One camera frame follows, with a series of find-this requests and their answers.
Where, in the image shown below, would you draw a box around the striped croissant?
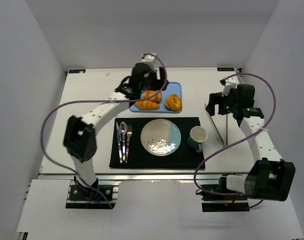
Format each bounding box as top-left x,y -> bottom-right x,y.
134,100 -> 160,111

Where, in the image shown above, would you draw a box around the aluminium rail frame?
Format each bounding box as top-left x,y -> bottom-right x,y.
24,172 -> 253,201

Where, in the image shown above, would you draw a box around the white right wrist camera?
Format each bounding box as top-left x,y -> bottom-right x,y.
220,76 -> 239,97

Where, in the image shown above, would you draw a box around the silver fork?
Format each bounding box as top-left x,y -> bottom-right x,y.
125,124 -> 133,164

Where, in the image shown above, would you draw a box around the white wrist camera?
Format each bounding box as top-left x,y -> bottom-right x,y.
141,54 -> 156,71
220,76 -> 239,97

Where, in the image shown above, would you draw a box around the silver knife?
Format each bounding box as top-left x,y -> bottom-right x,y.
115,122 -> 123,164

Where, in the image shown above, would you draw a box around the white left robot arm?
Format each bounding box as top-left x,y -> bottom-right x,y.
63,62 -> 168,193

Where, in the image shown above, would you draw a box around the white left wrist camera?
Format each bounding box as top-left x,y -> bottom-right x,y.
141,54 -> 156,71

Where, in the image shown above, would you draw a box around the white and blue plate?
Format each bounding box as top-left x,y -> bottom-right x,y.
140,118 -> 182,157

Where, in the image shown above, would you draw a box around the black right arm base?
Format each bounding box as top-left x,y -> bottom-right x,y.
195,189 -> 250,213

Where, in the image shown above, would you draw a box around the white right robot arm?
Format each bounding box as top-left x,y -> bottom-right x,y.
205,84 -> 296,202

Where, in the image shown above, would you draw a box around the silver spoon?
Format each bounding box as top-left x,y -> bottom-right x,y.
119,121 -> 128,162

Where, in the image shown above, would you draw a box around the golden bread roll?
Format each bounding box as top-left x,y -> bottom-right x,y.
143,90 -> 162,103

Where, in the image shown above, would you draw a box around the metal tongs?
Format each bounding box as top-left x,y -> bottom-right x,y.
204,103 -> 229,147

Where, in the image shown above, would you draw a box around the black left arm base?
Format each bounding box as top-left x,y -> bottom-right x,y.
65,181 -> 118,210

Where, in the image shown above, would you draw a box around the teal mug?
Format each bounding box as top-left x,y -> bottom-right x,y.
187,126 -> 208,153

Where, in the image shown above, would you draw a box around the black placemat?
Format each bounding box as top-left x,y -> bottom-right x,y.
109,117 -> 205,170

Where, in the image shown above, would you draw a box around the round brown bagel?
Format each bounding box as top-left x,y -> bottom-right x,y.
164,94 -> 182,112

